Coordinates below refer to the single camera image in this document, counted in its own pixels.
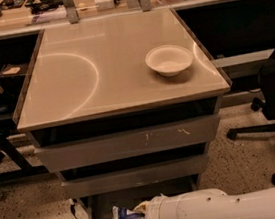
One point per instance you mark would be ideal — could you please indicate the open bottom drawer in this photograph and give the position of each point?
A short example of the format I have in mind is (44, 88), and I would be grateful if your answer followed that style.
(100, 206)

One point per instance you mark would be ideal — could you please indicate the white paper bowl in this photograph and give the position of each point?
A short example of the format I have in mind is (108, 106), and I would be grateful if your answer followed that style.
(169, 60)

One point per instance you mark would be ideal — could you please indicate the grey middle drawer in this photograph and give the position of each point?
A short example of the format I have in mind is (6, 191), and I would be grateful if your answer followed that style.
(138, 176)

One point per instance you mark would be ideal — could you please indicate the grey top drawer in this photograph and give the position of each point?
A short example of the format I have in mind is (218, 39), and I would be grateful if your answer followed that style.
(126, 144)

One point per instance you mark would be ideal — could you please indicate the grey drawer cabinet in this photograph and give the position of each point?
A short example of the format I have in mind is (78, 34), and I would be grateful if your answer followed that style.
(91, 80)

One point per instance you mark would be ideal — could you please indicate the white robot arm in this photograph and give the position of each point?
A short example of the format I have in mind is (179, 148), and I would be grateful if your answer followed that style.
(213, 204)

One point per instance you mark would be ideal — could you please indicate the grey drawer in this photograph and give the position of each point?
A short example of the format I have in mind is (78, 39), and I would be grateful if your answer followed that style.
(126, 144)
(138, 176)

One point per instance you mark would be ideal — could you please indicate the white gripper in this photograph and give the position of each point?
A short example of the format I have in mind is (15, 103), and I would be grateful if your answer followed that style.
(153, 217)

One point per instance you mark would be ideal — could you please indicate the black desk frame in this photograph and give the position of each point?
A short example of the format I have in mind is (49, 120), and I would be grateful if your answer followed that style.
(8, 101)

